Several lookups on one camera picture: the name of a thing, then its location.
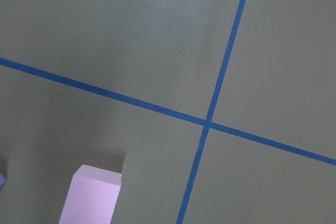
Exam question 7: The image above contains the pink foam block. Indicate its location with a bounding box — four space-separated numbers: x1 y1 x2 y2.
59 165 122 223

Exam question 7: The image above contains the purple foam block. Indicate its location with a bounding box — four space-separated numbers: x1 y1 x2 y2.
0 173 6 186

